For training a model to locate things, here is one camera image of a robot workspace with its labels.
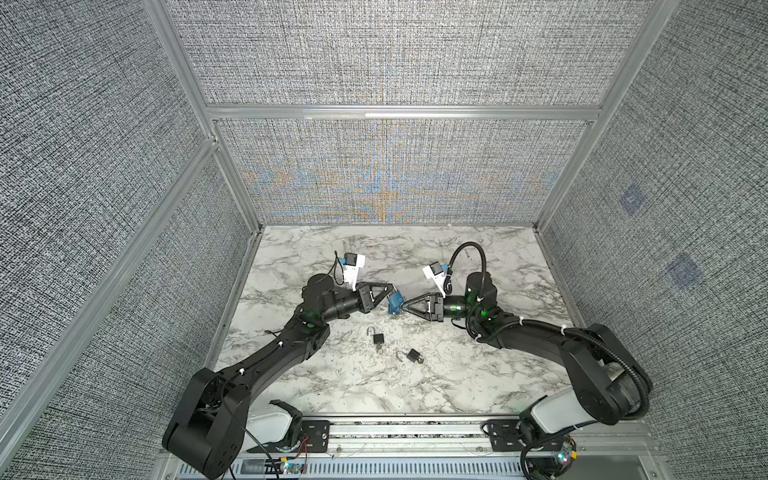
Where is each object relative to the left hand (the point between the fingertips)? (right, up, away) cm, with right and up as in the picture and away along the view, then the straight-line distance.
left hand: (392, 290), depth 75 cm
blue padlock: (+1, -3, 0) cm, 3 cm away
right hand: (+3, -4, +2) cm, 6 cm away
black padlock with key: (-4, -17, +15) cm, 23 cm away
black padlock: (+7, -20, +11) cm, 24 cm away
